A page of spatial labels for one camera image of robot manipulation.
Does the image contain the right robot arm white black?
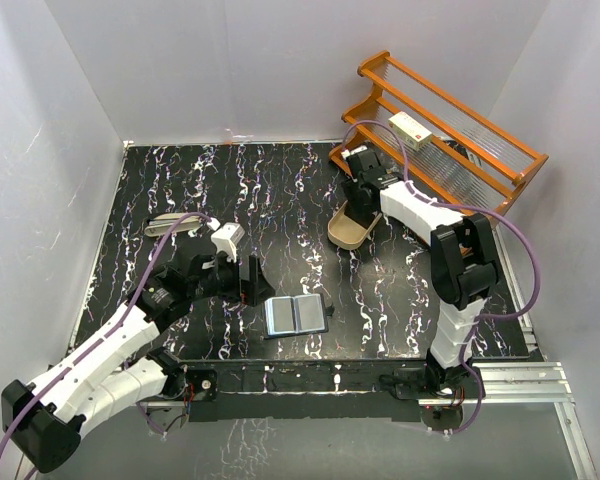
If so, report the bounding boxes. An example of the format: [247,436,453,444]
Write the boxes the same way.
[328,146,502,397]

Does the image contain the white red small box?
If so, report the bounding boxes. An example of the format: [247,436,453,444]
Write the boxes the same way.
[388,111,433,151]

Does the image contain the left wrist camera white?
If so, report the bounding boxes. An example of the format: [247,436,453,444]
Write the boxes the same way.
[211,222,245,263]

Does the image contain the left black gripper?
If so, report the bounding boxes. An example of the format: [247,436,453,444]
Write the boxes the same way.
[189,249,274,306]

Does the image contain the beige grey stapler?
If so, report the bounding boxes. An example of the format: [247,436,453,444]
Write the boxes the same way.
[143,213,203,238]

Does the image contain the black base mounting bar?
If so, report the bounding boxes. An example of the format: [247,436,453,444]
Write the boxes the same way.
[149,360,484,422]

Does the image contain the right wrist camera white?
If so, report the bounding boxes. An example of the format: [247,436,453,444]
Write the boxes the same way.
[341,145,367,159]

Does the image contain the black VIP card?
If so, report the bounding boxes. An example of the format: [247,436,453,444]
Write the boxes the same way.
[272,298,294,334]

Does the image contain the orange wooden shelf rack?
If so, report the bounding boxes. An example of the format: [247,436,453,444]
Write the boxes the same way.
[342,50,548,214]

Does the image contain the black leather card holder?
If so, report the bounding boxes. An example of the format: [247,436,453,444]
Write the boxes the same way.
[264,293,335,339]

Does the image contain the beige oval card tray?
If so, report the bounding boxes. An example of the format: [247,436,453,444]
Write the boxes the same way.
[327,203,381,251]

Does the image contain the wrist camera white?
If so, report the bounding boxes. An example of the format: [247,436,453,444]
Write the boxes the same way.
[211,222,245,263]
[341,145,367,159]

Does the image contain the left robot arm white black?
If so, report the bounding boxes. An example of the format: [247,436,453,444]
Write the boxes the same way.
[0,252,275,473]

